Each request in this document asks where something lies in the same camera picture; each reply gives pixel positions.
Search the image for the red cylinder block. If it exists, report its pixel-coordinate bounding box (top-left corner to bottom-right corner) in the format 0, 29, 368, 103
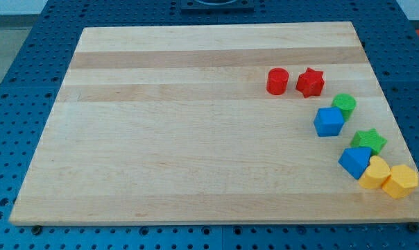
266, 67, 289, 95

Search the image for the blue triangle block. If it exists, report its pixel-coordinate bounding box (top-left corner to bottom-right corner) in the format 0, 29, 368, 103
338, 147, 371, 180

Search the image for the green star block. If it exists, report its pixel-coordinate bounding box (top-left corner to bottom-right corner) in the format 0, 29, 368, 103
350, 128, 388, 156

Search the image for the wooden board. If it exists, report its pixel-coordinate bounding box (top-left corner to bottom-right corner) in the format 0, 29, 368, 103
10, 22, 419, 226

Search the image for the yellow hexagon block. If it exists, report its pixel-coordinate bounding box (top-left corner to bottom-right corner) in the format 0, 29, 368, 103
382, 165, 419, 199

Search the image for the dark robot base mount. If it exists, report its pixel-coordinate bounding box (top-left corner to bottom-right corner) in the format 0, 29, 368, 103
179, 0, 255, 13

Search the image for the yellow heart block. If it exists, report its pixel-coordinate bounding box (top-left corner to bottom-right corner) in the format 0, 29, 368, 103
358, 156, 391, 189

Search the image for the blue cube block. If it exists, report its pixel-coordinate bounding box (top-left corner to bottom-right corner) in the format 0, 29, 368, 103
314, 107, 345, 137

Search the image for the green cylinder block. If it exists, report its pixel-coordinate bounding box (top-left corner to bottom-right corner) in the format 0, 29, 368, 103
332, 93, 357, 122

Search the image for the red star block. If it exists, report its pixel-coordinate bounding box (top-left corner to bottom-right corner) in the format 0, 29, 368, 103
296, 67, 325, 98

